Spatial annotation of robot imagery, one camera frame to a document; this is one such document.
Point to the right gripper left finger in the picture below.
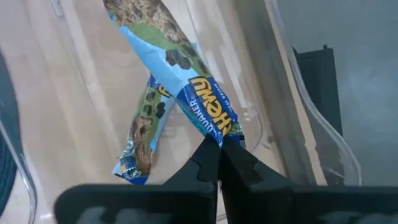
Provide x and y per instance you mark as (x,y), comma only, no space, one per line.
(174,202)

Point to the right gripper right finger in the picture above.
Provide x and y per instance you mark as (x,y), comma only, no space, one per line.
(280,205)

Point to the dark blue Chewy granola bar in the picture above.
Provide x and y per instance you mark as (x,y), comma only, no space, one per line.
(146,130)
(174,62)

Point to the clear plastic bin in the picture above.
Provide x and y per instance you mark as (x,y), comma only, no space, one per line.
(77,93)

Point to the round dark placemat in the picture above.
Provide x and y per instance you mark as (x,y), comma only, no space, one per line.
(6,124)

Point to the short black post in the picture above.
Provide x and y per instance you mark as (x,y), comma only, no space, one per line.
(325,47)

